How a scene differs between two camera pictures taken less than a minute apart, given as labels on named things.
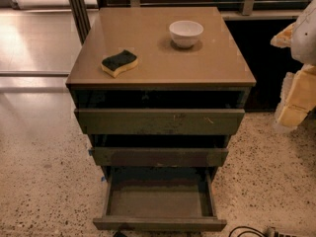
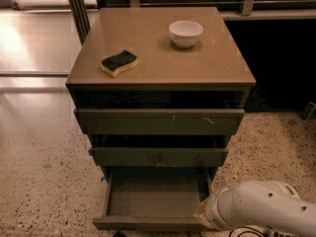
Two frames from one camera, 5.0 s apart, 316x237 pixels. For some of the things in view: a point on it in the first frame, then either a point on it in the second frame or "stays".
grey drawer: x=160 y=198 stays
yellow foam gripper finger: x=297 y=98 -> x=199 y=213
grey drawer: x=158 y=156 stays
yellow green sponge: x=122 y=60 stays
